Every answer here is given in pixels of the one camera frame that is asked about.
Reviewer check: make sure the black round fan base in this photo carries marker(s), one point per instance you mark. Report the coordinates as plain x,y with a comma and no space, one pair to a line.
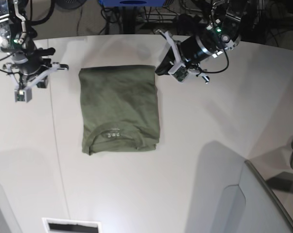
69,4

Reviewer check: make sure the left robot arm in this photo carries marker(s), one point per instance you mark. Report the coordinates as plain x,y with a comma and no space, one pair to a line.
215,32

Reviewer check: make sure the green t-shirt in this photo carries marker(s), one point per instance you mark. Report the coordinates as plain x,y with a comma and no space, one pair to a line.
119,106

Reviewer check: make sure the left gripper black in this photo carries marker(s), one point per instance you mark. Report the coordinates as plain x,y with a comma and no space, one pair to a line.
193,50

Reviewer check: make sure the black table leg post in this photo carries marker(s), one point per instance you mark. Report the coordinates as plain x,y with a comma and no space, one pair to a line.
129,15

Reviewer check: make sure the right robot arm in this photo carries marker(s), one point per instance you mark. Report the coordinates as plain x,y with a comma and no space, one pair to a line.
16,32

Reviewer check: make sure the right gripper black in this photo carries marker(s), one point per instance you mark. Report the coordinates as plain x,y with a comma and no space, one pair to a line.
32,64

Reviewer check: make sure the blue plastic bin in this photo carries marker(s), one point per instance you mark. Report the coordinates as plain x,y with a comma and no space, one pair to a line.
132,3

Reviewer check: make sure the grey metal stand right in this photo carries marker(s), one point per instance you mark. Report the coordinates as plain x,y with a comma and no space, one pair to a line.
264,212

